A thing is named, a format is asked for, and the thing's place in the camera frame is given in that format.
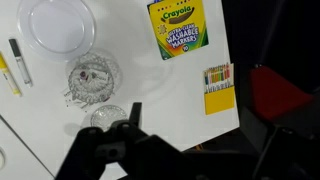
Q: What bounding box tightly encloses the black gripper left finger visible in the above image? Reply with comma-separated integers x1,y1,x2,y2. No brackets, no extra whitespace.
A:
129,102,143,128

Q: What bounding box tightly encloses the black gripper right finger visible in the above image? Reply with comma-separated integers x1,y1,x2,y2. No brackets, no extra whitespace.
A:
239,105,277,153

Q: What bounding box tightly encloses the small cut glass bowl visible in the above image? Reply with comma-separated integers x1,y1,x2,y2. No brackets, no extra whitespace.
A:
89,104,129,132

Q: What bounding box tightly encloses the open yellow marker box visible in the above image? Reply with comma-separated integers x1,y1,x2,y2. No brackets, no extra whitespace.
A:
202,62,237,116

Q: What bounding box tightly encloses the large cut glass bowl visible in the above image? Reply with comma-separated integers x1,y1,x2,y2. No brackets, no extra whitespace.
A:
66,52,123,107

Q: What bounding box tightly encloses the Crayola washable markers box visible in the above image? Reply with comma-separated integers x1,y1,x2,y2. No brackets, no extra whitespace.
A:
146,0,210,61

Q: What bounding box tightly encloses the clear plastic plate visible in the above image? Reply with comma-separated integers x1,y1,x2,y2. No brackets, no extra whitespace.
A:
17,0,97,63

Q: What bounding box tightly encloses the yellow marker pen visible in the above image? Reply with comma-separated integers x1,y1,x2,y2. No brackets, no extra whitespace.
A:
0,51,23,98

